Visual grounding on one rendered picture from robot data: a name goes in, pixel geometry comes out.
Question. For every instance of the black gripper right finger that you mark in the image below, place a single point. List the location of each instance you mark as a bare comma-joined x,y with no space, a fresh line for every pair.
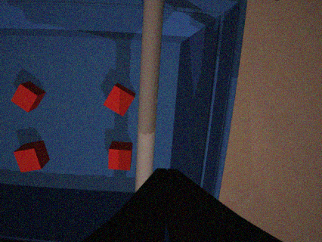
195,216

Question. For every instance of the blue plastic tray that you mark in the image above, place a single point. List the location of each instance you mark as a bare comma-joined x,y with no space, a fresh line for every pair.
76,51

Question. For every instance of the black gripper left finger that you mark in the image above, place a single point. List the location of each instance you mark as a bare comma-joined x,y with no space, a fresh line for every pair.
143,218

